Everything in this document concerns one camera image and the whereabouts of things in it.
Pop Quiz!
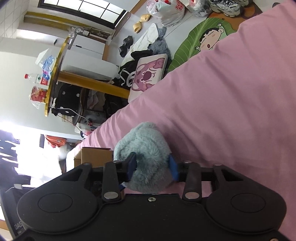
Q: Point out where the white small appliance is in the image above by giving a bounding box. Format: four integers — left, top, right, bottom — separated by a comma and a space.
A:
75, 120, 93, 138

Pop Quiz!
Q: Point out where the yellow round table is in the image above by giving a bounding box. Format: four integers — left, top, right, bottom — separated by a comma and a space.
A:
44, 37, 130, 117

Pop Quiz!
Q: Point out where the grey plastic bag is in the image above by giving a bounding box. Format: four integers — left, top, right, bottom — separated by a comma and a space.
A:
187, 0, 212, 17

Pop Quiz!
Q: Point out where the white tissue box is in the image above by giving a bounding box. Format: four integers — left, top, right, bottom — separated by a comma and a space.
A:
35, 48, 52, 65

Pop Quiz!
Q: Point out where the black polka dot bag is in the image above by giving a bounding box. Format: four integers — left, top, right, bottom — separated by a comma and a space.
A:
51, 83, 82, 116

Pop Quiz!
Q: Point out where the clear plastic water bottle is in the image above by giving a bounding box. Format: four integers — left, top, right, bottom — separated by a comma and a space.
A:
24, 74, 50, 86

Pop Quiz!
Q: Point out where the blue plastic packet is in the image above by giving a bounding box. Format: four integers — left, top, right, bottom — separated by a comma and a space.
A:
42, 55, 56, 76

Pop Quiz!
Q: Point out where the orange bag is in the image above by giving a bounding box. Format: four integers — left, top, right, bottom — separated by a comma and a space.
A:
45, 135, 66, 148

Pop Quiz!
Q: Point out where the cardboard box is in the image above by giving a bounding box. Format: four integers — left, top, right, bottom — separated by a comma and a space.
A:
74, 147, 113, 168

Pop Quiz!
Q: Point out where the pink bear cushion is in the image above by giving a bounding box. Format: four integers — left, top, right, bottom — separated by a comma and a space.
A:
128, 54, 168, 103

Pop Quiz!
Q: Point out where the yellow slipper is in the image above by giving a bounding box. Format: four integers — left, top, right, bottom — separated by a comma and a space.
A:
140, 14, 151, 23
133, 21, 142, 34

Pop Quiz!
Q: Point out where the black slipper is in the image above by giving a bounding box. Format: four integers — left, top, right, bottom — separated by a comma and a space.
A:
118, 46, 128, 58
123, 35, 133, 49

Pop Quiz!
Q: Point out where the white red shopping bag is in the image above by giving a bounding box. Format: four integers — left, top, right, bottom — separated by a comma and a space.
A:
147, 1, 185, 27

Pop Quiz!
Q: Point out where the right black slipper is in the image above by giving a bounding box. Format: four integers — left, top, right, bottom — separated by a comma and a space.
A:
118, 46, 128, 58

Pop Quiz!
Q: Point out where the teal plush toy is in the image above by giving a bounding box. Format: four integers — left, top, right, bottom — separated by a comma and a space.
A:
113, 122, 173, 194

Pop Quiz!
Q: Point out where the white charging cable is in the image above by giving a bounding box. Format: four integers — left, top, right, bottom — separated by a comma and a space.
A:
54, 106, 90, 137

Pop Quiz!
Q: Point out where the left yellow slipper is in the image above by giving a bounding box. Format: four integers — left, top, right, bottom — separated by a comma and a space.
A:
140, 14, 151, 23

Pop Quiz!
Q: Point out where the right yellow slipper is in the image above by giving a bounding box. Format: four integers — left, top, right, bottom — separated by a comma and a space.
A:
133, 21, 142, 34

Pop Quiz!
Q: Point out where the red snack bag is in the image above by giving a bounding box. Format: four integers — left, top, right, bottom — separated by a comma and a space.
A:
29, 85, 48, 109

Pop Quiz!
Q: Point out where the black white clothing pile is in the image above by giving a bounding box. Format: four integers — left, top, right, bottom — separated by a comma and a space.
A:
112, 50, 153, 90

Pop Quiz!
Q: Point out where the green leaf cartoon rug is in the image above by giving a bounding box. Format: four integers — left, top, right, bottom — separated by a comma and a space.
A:
168, 18, 236, 72

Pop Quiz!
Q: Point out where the white floor towel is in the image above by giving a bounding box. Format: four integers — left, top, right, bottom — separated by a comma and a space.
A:
121, 23, 159, 66

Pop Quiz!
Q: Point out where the left black slipper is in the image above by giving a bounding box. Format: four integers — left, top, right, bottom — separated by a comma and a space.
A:
123, 35, 133, 49

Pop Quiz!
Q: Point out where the grey white sneaker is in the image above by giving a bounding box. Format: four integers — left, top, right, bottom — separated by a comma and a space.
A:
208, 0, 243, 18

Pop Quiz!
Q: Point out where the pink bed sheet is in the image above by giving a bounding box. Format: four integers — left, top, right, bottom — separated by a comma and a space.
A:
73, 1, 295, 240

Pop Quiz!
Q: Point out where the black chair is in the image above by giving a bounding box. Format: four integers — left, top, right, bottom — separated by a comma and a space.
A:
51, 87, 110, 127

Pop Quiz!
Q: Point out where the grey fluffy mat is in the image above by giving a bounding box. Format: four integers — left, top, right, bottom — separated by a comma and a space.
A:
147, 27, 171, 74

